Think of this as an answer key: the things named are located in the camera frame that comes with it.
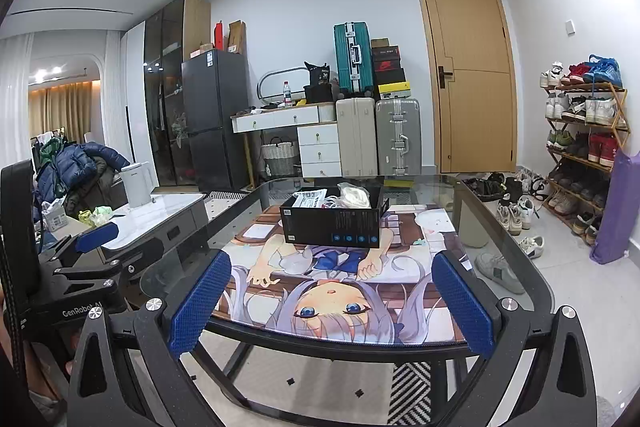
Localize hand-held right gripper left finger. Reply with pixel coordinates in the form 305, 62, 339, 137
67, 249, 236, 427

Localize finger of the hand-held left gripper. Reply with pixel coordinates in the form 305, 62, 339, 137
40, 222, 120, 270
52, 239, 166, 294

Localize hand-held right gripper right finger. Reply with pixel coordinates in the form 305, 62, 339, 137
430, 251, 598, 427

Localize black storage box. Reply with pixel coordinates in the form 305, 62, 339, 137
279, 184, 391, 249

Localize white printed pouch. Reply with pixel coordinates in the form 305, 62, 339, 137
291, 188, 329, 209

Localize white soft bundle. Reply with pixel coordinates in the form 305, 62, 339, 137
337, 182, 374, 209

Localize green plastic bag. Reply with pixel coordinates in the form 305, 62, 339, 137
77, 205, 114, 228

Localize white labelled box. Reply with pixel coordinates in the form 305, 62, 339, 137
42, 202, 69, 231

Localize grey side cabinet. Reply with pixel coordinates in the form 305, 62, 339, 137
100, 191, 211, 280

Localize white electric kettle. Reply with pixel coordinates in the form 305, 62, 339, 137
119, 162, 157, 209

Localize pile of jackets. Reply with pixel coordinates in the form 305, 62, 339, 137
35, 142, 132, 208

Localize white waste bin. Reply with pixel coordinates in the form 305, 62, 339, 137
459, 198, 494, 249

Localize glass top table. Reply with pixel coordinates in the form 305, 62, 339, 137
140, 174, 556, 427

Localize scattered sneakers group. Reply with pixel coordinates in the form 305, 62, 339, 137
462, 172, 547, 296

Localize black white striped rug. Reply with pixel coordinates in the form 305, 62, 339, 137
207, 190, 251, 204
390, 359, 432, 426

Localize white sheer curtain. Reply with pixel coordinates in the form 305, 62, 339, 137
0, 32, 34, 168

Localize tan curtain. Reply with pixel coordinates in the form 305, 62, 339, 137
29, 83, 101, 144

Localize printed cartoon table mat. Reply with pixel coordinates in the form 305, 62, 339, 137
212, 202, 473, 346

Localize dark glass cabinet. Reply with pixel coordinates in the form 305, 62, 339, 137
144, 0, 211, 188

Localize dark grey refrigerator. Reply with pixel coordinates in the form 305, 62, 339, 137
181, 48, 251, 193

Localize wicker basket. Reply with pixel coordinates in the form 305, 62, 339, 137
261, 137, 301, 178

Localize silver suitcase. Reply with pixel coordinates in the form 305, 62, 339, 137
375, 98, 422, 178

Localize purple bag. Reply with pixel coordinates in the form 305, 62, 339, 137
590, 149, 640, 266

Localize white dresser with drawers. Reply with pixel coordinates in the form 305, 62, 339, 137
230, 103, 344, 180

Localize wooden door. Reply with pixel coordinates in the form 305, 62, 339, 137
412, 0, 517, 174

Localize beige suitcase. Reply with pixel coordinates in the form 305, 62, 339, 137
336, 97, 379, 178

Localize rows of assorted shoes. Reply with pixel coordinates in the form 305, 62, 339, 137
539, 57, 627, 246

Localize oval mirror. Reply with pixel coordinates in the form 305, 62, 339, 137
257, 67, 342, 101

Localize yellow black shoe box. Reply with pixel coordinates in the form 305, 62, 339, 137
377, 81, 414, 100

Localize tall cardboard box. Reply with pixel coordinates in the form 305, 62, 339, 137
227, 21, 247, 56

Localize wooden shoe rack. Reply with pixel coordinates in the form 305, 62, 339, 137
542, 77, 632, 229

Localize black bag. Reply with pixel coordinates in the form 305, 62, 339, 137
303, 62, 336, 104

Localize teal suitcase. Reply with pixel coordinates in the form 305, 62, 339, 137
333, 22, 374, 97

